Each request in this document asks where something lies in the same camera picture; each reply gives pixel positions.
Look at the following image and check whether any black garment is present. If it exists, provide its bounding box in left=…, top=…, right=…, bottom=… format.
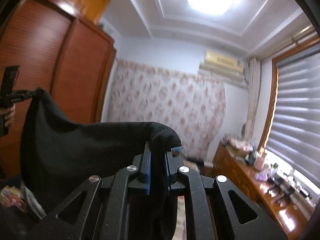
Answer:
left=20, top=88, right=181, bottom=239

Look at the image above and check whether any person's left hand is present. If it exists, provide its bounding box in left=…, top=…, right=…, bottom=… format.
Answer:
left=0, top=105, right=16, bottom=128

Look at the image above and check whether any wooden sideboard cabinet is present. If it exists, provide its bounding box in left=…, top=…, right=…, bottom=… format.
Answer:
left=204, top=144, right=319, bottom=239

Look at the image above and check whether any pink container on sideboard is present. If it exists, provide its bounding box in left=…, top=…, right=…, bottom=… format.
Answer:
left=254, top=152, right=267, bottom=172

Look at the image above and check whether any red-brown wooden wardrobe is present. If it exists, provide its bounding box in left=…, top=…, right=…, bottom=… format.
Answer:
left=0, top=0, right=117, bottom=181

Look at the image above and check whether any grey zebra window blind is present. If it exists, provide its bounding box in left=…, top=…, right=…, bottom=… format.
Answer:
left=266, top=54, right=319, bottom=185

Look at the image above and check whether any beige tied window curtain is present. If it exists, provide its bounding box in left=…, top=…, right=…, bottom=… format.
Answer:
left=245, top=57, right=261, bottom=141

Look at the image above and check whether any floral patterned wall curtain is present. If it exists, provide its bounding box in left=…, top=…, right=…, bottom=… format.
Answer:
left=107, top=60, right=226, bottom=160

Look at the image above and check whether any beige wall air conditioner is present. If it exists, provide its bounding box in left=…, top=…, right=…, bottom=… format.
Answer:
left=199, top=50, right=245, bottom=83

